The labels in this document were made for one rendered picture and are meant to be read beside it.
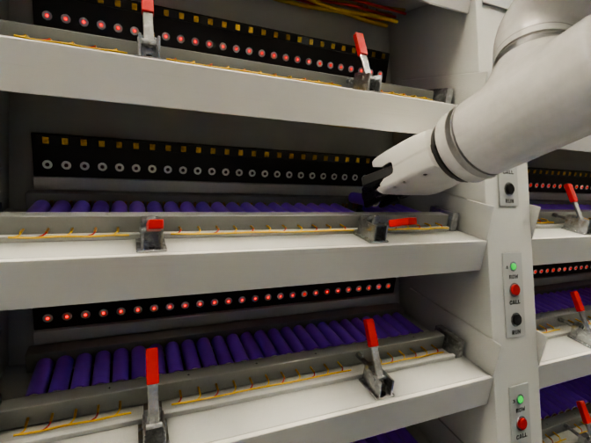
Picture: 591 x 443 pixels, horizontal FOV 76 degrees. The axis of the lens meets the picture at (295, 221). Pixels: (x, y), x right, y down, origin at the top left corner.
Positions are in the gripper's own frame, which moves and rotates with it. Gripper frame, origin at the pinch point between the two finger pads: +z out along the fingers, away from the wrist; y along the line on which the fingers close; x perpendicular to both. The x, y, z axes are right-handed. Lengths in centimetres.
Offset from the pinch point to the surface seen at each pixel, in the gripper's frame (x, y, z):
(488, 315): 18.9, -12.9, -3.0
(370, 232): 6.8, 6.1, -4.8
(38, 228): 4.8, 41.8, -1.4
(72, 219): 4.1, 38.9, -1.9
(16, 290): 11.0, 42.7, -4.3
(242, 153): -8.3, 18.2, 6.9
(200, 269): 10.2, 27.2, -4.8
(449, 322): 19.7, -12.6, 4.3
